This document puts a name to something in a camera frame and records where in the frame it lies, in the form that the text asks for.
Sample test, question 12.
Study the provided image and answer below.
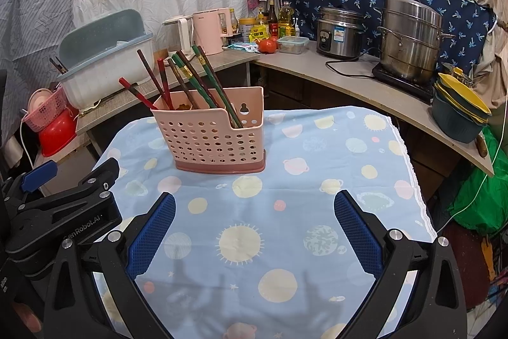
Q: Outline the pink electric kettle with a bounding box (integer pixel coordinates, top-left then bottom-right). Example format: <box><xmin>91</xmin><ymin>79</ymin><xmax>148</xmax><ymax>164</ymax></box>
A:
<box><xmin>192</xmin><ymin>7</ymin><xmax>234</xmax><ymax>56</ymax></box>

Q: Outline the white cable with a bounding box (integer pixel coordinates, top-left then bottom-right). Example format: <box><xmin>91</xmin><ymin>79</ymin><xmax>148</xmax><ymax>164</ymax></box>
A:
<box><xmin>434</xmin><ymin>112</ymin><xmax>506</xmax><ymax>228</ymax></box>

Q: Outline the grey striped sheet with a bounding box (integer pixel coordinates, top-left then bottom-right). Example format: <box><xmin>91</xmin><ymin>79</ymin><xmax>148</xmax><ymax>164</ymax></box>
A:
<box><xmin>0</xmin><ymin>0</ymin><xmax>86</xmax><ymax>141</ymax></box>

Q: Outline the pink plastic basket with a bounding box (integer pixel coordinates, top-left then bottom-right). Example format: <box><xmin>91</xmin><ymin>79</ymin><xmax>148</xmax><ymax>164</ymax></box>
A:
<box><xmin>22</xmin><ymin>87</ymin><xmax>68</xmax><ymax>133</ymax></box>

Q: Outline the yellow packet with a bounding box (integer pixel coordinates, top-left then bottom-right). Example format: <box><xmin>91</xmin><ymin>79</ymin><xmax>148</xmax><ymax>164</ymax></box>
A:
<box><xmin>249</xmin><ymin>23</ymin><xmax>271</xmax><ymax>43</ymax></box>

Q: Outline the pink round lid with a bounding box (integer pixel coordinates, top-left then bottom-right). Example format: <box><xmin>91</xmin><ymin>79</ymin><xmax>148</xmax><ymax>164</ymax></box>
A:
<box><xmin>28</xmin><ymin>89</ymin><xmax>52</xmax><ymax>115</ymax></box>

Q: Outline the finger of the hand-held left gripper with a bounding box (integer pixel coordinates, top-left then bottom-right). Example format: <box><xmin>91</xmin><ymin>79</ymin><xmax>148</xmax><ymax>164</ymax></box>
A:
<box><xmin>0</xmin><ymin>159</ymin><xmax>59</xmax><ymax>216</ymax></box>
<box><xmin>12</xmin><ymin>157</ymin><xmax>120</xmax><ymax>228</ymax></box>

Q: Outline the stainless steel steamer pot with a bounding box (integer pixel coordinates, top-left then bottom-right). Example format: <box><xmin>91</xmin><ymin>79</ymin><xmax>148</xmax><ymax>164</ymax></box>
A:
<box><xmin>376</xmin><ymin>0</ymin><xmax>457</xmax><ymax>83</ymax></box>

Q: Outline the steel rice cooker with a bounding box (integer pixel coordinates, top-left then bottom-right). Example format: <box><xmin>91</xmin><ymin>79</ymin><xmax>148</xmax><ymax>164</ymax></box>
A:
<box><xmin>316</xmin><ymin>6</ymin><xmax>365</xmax><ymax>59</ymax></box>

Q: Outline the stainless steel cup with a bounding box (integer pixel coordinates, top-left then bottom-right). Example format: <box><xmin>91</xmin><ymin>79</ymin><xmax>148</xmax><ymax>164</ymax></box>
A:
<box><xmin>442</xmin><ymin>63</ymin><xmax>475</xmax><ymax>89</ymax></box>

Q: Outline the light wooden counter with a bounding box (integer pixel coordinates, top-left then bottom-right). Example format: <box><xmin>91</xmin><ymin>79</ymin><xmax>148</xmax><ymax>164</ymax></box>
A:
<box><xmin>254</xmin><ymin>47</ymin><xmax>495</xmax><ymax>177</ymax></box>

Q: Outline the dark sauce bottle red label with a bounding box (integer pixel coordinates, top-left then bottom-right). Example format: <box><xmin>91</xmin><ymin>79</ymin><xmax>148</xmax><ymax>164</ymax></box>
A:
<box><xmin>268</xmin><ymin>1</ymin><xmax>279</xmax><ymax>38</ymax></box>

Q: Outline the black induction cooker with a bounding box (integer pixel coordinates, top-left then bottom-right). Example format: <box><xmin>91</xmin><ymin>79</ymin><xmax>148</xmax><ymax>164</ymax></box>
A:
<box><xmin>372</xmin><ymin>63</ymin><xmax>435</xmax><ymax>104</ymax></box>

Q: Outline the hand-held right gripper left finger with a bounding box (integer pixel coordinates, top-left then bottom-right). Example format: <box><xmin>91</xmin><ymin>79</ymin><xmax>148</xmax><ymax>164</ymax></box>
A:
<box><xmin>43</xmin><ymin>191</ymin><xmax>177</xmax><ymax>339</ymax></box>

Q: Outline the blue white dish drainer box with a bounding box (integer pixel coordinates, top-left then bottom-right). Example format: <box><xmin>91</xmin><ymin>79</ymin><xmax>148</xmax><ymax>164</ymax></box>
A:
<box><xmin>59</xmin><ymin>9</ymin><xmax>155</xmax><ymax>110</ymax></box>

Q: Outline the yellow grey bowl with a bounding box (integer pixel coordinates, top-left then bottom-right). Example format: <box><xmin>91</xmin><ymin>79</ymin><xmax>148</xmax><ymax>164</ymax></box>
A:
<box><xmin>434</xmin><ymin>83</ymin><xmax>490</xmax><ymax>124</ymax></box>

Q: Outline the black power cable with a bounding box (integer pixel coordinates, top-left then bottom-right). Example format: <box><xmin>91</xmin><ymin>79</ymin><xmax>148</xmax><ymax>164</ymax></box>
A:
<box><xmin>325</xmin><ymin>53</ymin><xmax>382</xmax><ymax>78</ymax></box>

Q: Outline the clear food container green lid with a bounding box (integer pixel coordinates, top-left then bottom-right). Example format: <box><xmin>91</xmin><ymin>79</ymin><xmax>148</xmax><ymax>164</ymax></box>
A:
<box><xmin>277</xmin><ymin>35</ymin><xmax>309</xmax><ymax>55</ymax></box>

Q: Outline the yellow lidded tin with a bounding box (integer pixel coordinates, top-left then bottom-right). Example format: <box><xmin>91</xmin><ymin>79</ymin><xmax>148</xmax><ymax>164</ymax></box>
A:
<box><xmin>238</xmin><ymin>17</ymin><xmax>258</xmax><ymax>44</ymax></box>

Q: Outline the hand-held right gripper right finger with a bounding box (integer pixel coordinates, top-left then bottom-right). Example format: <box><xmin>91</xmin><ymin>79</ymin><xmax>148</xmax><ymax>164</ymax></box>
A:
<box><xmin>333</xmin><ymin>190</ymin><xmax>467</xmax><ymax>339</ymax></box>

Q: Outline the grey wood side table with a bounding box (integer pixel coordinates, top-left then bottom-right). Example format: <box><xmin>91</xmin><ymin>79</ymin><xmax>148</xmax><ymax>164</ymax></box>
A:
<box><xmin>75</xmin><ymin>49</ymin><xmax>260</xmax><ymax>157</ymax></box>

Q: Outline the dark wooden utensil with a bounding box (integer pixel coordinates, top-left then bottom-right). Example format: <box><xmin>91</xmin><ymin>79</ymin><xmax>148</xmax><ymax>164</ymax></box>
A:
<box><xmin>48</xmin><ymin>56</ymin><xmax>69</xmax><ymax>75</ymax></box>

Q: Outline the pink perforated utensil holder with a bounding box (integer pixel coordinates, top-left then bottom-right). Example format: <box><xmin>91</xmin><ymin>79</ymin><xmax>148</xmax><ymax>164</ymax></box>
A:
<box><xmin>151</xmin><ymin>86</ymin><xmax>266</xmax><ymax>175</ymax></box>

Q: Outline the blue printed tablecloth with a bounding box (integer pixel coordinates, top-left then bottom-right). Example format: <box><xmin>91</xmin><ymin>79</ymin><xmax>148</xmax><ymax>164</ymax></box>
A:
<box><xmin>89</xmin><ymin>106</ymin><xmax>437</xmax><ymax>339</ymax></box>

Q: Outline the white glass kettle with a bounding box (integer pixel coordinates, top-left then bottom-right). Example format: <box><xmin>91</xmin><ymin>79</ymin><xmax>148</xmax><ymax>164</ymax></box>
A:
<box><xmin>162</xmin><ymin>15</ymin><xmax>196</xmax><ymax>62</ymax></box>

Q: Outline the dark brown chopstick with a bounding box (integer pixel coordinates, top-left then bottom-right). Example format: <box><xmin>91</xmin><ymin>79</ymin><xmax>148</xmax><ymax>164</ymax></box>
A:
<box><xmin>167</xmin><ymin>58</ymin><xmax>191</xmax><ymax>109</ymax></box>

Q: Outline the green plastic bag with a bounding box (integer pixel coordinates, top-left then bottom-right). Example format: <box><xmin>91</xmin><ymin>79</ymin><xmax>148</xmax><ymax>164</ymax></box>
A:
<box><xmin>448</xmin><ymin>128</ymin><xmax>508</xmax><ymax>236</ymax></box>

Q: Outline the dark teal bowl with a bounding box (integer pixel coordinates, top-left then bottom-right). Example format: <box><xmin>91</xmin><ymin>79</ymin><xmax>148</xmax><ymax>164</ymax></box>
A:
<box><xmin>431</xmin><ymin>91</ymin><xmax>485</xmax><ymax>144</ymax></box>

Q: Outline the yellow cooking oil bottle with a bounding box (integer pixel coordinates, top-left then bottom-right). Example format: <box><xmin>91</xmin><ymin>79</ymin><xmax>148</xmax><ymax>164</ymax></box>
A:
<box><xmin>278</xmin><ymin>3</ymin><xmax>296</xmax><ymax>38</ymax></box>

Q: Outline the green chopstick gold band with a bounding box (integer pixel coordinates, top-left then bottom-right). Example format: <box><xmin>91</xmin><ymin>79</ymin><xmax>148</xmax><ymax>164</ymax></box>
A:
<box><xmin>171</xmin><ymin>53</ymin><xmax>223</xmax><ymax>111</ymax></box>
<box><xmin>191</xmin><ymin>45</ymin><xmax>244</xmax><ymax>128</ymax></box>

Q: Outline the blue white wipes packet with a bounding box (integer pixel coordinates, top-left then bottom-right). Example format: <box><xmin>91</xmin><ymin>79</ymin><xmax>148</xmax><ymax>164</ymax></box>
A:
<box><xmin>228</xmin><ymin>42</ymin><xmax>260</xmax><ymax>54</ymax></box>

